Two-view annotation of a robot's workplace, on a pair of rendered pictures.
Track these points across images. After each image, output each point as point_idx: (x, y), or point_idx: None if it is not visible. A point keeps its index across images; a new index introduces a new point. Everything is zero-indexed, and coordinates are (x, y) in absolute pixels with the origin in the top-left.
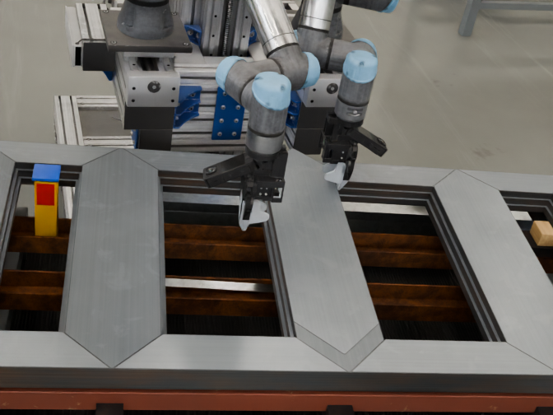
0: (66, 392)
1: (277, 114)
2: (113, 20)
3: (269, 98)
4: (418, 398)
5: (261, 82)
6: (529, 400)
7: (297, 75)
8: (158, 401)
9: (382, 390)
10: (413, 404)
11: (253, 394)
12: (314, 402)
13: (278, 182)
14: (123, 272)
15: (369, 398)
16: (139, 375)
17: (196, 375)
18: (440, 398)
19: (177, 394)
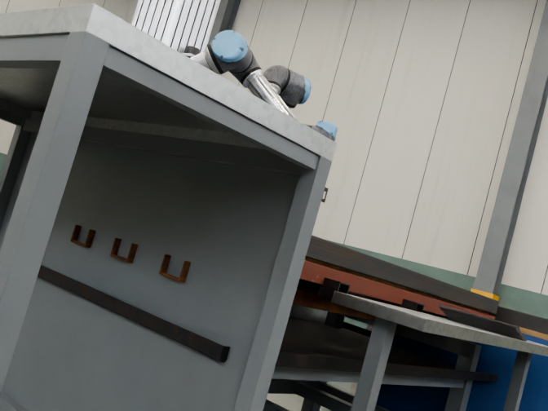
0: (315, 263)
1: (333, 140)
2: None
3: (333, 130)
4: (430, 299)
5: (327, 121)
6: (457, 308)
7: None
8: (348, 281)
9: (421, 289)
10: (427, 304)
11: (382, 283)
12: (399, 295)
13: (325, 187)
14: None
15: (416, 296)
16: (347, 254)
17: (367, 260)
18: (435, 301)
19: (356, 276)
